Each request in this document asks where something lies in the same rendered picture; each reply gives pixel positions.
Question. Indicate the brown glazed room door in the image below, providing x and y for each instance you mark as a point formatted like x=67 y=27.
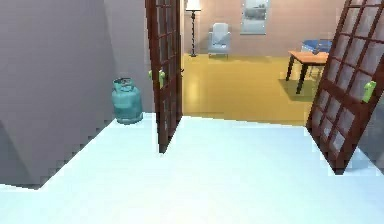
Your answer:
x=346 y=83
x=165 y=66

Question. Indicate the framed wall picture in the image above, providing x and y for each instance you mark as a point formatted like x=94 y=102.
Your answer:
x=255 y=16

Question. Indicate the floor lamp with white shade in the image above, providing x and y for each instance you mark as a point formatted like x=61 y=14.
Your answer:
x=193 y=20

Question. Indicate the teal gas cylinder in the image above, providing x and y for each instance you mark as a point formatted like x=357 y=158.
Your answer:
x=126 y=103

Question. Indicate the wooden table with black legs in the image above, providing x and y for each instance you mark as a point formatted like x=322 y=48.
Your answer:
x=308 y=61

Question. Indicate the pale grey armchair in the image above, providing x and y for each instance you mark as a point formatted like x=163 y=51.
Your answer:
x=219 y=40

